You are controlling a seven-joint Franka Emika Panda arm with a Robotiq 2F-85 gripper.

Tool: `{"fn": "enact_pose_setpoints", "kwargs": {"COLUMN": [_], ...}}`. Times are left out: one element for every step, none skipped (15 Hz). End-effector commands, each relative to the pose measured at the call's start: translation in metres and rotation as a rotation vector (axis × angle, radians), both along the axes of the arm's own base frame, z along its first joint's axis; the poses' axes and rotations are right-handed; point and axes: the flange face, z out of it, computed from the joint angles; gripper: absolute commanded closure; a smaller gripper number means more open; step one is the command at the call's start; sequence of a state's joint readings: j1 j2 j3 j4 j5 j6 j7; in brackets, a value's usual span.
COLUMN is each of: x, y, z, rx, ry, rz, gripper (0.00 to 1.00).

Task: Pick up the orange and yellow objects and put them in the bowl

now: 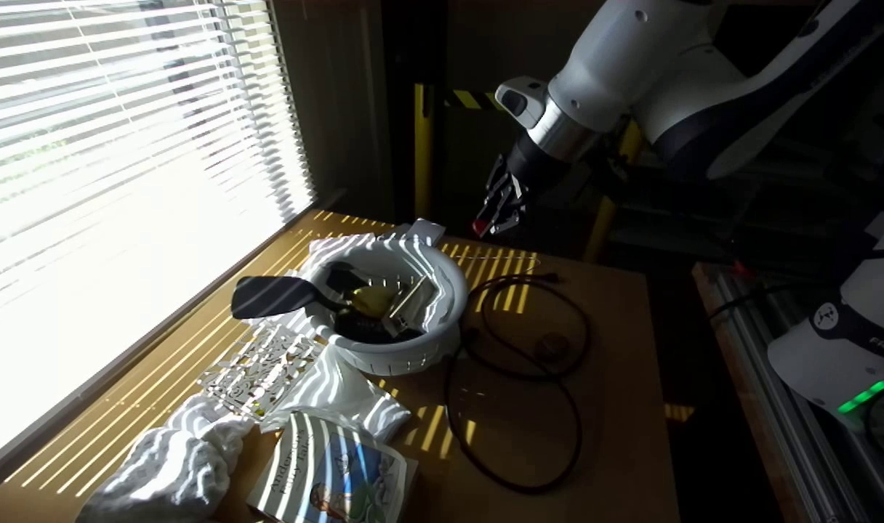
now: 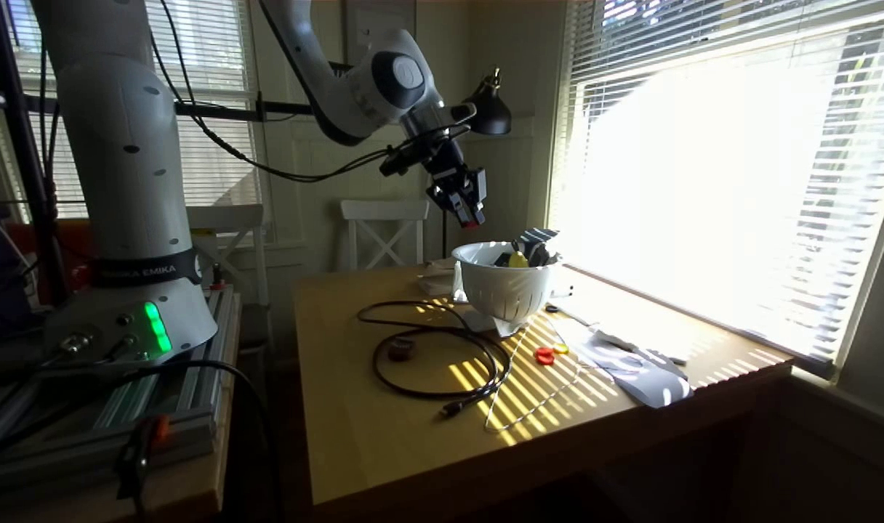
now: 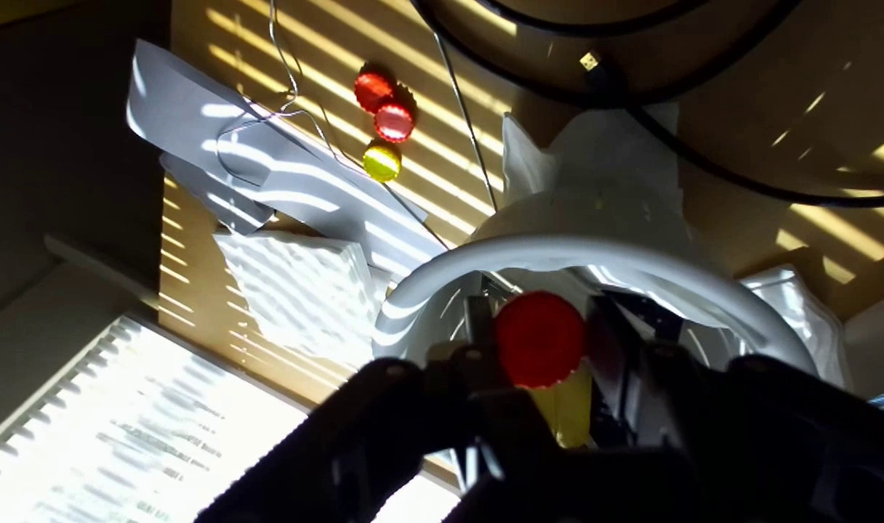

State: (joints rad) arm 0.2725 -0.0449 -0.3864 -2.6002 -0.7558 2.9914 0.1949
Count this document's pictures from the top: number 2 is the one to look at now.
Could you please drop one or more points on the large white window blinds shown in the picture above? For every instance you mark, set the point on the large white window blinds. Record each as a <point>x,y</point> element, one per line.
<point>735,192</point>

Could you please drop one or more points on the white folded cloth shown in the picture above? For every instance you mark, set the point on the white folded cloth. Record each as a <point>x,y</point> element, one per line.
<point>642,379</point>

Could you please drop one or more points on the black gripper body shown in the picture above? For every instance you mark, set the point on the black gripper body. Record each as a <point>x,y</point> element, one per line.
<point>457,183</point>

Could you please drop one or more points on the black desk lamp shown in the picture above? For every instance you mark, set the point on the black desk lamp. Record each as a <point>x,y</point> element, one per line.
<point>495,113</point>

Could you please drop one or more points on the white ceramic bowl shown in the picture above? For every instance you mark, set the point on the white ceramic bowl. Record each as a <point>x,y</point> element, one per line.
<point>501,292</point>

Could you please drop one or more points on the dark blue bag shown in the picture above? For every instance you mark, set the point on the dark blue bag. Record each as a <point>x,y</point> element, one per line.
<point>2,279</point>

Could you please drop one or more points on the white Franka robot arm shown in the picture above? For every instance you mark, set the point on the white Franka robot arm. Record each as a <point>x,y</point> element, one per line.
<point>123,146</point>

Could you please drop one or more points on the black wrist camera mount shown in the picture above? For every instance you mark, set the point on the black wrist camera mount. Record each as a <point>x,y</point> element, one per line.
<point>416,151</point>

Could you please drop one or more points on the yellow object among utensils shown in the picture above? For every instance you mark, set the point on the yellow object among utensils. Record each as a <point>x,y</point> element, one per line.
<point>517,260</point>

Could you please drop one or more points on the black switch box red button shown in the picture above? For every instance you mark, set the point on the black switch box red button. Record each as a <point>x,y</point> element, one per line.
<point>139,465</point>

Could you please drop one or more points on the black slanted stand pole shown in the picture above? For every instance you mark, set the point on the black slanted stand pole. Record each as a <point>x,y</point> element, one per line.
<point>31,183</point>

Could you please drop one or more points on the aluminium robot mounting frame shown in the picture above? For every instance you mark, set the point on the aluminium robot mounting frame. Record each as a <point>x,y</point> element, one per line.
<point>75,425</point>

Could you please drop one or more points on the small white window blinds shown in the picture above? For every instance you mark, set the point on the small white window blinds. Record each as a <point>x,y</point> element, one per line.
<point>219,164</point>

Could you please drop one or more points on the small dark round disc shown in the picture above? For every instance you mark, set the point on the small dark round disc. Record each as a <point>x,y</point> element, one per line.
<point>399,353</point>

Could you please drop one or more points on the black spatula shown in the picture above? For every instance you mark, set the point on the black spatula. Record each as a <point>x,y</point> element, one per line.
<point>540,242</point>

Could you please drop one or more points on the black horizontal boom rod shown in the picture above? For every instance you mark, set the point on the black horizontal boom rod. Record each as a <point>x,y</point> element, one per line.
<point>256,107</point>

